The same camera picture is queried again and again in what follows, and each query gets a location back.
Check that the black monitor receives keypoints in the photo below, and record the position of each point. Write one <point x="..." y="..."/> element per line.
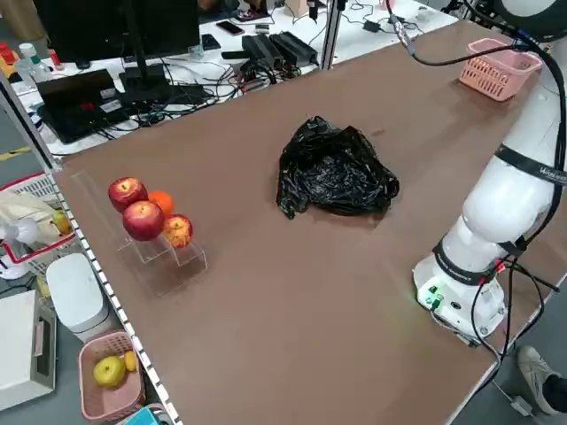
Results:
<point x="88" y="26"/>

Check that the black laptop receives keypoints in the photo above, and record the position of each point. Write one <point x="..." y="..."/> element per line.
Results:
<point x="75" y="106"/>

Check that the rounded white appliance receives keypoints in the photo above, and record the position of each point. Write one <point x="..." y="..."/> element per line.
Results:
<point x="75" y="292"/>

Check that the white plastic bottle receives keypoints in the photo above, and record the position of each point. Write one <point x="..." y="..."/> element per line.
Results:
<point x="31" y="64"/>

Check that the person's shoe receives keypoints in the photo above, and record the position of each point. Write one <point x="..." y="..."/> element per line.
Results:
<point x="538" y="376"/>

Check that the small yellow fruit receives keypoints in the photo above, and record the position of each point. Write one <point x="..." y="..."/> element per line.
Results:
<point x="129" y="360"/>

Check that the white basket red rim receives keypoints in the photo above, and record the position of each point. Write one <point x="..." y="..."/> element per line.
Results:
<point x="33" y="186"/>

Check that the small black adapter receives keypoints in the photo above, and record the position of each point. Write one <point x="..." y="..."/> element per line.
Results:
<point x="372" y="25"/>

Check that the orange fruit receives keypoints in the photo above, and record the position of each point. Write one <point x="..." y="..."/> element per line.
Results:
<point x="163" y="203"/>

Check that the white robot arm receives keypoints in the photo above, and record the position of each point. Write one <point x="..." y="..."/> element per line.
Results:
<point x="500" y="203"/>

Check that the green yellow fruit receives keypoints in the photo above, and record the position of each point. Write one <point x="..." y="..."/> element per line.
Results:
<point x="62" y="222"/>

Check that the black smartphone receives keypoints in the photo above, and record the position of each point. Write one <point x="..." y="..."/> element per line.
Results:
<point x="230" y="28"/>

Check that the yellow pear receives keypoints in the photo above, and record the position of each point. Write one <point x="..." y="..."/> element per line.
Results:
<point x="109" y="373"/>

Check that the black monitor stand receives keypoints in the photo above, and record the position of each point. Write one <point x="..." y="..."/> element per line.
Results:
<point x="142" y="82"/>

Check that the red yellow apple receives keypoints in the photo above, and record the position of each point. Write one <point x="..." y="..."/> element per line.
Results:
<point x="179" y="230"/>

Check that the aluminium frame post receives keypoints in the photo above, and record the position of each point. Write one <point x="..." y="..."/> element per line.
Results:
<point x="332" y="35"/>
<point x="26" y="119"/>

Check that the teal box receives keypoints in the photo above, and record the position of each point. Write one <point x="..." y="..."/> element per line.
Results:
<point x="146" y="417"/>

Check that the grey white box machine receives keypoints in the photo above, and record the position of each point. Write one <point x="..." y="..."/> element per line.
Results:
<point x="17" y="345"/>

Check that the clear acrylic fruit stand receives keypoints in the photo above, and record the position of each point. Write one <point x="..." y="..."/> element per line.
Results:
<point x="188" y="261"/>

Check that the black power supply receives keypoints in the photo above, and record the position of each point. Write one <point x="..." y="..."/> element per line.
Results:
<point x="294" y="46"/>
<point x="261" y="51"/>

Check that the pink plastic basket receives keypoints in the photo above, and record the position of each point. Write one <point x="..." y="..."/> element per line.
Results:
<point x="111" y="403"/>
<point x="487" y="75"/>

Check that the black plastic bag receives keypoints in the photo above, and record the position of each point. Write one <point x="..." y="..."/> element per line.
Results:
<point x="336" y="177"/>

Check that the slotted aluminium table rail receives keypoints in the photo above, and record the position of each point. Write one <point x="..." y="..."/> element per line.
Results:
<point x="115" y="301"/>

